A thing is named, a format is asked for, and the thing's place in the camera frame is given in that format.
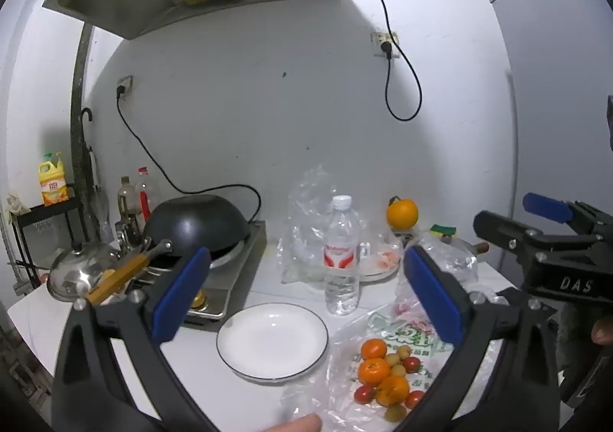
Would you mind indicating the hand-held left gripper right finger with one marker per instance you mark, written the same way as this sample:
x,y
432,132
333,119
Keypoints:
x,y
433,298

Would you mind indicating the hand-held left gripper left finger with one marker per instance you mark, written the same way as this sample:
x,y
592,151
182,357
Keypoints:
x,y
179,298

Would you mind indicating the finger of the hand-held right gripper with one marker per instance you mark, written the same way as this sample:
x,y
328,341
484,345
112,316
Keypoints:
x,y
546,207
503,227

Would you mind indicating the printed clear plastic bag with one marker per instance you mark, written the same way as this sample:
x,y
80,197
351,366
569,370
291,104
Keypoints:
x,y
388,329

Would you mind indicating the cherry tomato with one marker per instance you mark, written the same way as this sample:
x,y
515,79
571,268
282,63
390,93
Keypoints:
x,y
411,364
414,399
364,393
403,306

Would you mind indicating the tangerine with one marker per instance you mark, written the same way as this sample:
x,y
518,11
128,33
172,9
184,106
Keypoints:
x,y
373,348
373,371
392,390

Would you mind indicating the white plate with dark rim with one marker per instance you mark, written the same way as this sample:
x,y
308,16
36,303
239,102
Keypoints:
x,y
273,341

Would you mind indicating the person's right hand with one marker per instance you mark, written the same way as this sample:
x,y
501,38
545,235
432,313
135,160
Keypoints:
x,y
602,331

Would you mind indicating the person's left hand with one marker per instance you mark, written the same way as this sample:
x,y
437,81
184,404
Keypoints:
x,y
294,425

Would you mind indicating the crumpled clear plastic bag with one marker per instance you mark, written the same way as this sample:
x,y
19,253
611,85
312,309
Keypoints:
x,y
450,264

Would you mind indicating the yellow green sponge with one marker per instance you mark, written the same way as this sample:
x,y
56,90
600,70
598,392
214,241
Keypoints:
x,y
443,230

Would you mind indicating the small plate with food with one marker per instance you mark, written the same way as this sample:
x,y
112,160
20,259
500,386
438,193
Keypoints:
x,y
380,264

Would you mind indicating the stainless steel gas stove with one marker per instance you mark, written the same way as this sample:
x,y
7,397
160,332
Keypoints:
x,y
239,264

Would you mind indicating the orange with green leaf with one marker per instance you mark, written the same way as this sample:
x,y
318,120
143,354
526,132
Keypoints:
x,y
402,214

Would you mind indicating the clear water bottle red label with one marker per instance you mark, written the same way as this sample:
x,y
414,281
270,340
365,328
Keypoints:
x,y
342,264

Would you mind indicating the red label sauce bottle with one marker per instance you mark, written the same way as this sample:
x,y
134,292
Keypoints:
x,y
143,197

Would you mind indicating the dark oil bottle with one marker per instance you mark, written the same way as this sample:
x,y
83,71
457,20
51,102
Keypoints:
x,y
125,204

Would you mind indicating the large clear plastic bag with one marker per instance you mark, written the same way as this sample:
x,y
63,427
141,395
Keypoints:
x,y
309,216

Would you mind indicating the black metal rack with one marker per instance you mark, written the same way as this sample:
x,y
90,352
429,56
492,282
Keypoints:
x,y
43,230

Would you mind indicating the black umbrella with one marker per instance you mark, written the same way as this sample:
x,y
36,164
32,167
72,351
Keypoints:
x,y
90,163

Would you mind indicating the yellow detergent bottle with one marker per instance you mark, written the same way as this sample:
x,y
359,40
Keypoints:
x,y
52,185

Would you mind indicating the white rag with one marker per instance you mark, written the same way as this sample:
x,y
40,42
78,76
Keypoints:
x,y
17,204

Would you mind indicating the grey vertical pipe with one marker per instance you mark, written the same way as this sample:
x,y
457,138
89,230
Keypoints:
x,y
79,125

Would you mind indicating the white wall socket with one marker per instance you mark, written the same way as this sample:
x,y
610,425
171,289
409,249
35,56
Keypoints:
x,y
127,83
378,36

